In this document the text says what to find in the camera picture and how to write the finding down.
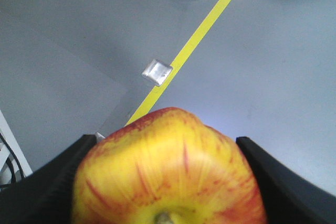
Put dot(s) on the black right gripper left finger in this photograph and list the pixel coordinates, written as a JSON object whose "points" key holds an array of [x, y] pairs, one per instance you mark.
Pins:
{"points": [[46, 195]]}

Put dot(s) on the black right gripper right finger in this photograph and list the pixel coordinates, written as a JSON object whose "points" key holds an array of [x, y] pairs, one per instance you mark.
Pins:
{"points": [[288, 198]]}

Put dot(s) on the red yellow apple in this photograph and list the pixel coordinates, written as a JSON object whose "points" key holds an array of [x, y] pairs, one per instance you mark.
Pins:
{"points": [[166, 167]]}

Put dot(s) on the silver floor plate near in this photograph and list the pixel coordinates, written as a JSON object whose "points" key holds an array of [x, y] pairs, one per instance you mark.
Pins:
{"points": [[99, 137]]}

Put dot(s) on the silver floor plate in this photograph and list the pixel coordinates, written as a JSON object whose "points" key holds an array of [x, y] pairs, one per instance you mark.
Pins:
{"points": [[99, 137], [156, 72]]}

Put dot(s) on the silver floor plate far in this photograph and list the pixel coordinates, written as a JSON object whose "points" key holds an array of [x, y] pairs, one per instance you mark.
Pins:
{"points": [[156, 72]]}

